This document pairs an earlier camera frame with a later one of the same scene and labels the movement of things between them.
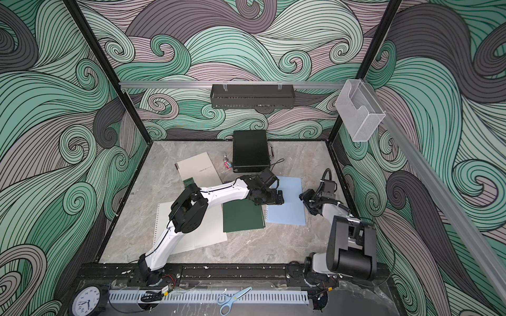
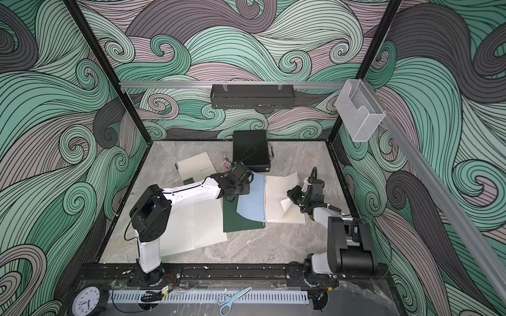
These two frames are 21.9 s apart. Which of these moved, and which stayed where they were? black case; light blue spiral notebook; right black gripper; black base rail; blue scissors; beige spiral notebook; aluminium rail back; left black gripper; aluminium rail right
Moved: left black gripper; light blue spiral notebook; right black gripper
Stayed: blue scissors; aluminium rail back; aluminium rail right; beige spiral notebook; black case; black base rail
